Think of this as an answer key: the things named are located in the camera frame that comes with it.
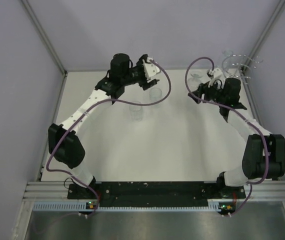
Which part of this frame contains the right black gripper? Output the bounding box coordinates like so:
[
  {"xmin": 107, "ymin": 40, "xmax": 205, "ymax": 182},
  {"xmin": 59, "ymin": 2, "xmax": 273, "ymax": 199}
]
[{"xmin": 189, "ymin": 78, "xmax": 226, "ymax": 105}]

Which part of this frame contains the clear patterned wine glass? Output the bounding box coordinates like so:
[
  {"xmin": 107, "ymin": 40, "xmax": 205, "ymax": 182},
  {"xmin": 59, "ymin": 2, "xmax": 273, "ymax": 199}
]
[{"xmin": 149, "ymin": 87, "xmax": 163, "ymax": 103}]

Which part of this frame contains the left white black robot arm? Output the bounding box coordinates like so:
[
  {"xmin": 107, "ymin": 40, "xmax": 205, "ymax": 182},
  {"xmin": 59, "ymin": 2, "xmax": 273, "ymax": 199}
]
[{"xmin": 48, "ymin": 53, "xmax": 161, "ymax": 199}]

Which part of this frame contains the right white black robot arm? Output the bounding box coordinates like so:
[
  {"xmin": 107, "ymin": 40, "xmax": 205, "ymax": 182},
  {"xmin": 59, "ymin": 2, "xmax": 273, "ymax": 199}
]
[{"xmin": 188, "ymin": 77, "xmax": 285, "ymax": 198}]

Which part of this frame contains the chrome wine glass rack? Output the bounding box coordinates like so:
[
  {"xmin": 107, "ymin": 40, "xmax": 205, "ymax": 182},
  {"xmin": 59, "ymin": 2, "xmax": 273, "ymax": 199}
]
[{"xmin": 219, "ymin": 50, "xmax": 257, "ymax": 85}]

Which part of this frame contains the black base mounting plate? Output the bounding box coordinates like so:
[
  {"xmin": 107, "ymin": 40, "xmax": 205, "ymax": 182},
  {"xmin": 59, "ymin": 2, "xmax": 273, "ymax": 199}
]
[{"xmin": 67, "ymin": 181, "xmax": 246, "ymax": 208}]

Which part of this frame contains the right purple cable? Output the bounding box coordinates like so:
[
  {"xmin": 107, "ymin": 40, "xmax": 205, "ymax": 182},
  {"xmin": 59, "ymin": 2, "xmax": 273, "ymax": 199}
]
[{"xmin": 184, "ymin": 57, "xmax": 271, "ymax": 217}]

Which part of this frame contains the purple cable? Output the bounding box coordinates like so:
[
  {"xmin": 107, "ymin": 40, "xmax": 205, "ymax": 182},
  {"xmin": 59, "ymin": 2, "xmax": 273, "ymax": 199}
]
[
  {"xmin": 184, "ymin": 57, "xmax": 271, "ymax": 217},
  {"xmin": 46, "ymin": 58, "xmax": 172, "ymax": 216}
]

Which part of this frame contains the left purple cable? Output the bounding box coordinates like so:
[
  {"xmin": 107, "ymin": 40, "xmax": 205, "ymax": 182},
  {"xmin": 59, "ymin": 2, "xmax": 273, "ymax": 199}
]
[{"xmin": 46, "ymin": 58, "xmax": 172, "ymax": 216}]

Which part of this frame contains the grey slotted cable duct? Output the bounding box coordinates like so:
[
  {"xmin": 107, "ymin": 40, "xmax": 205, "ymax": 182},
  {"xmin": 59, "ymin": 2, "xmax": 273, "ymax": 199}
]
[{"xmin": 33, "ymin": 199, "xmax": 236, "ymax": 213}]

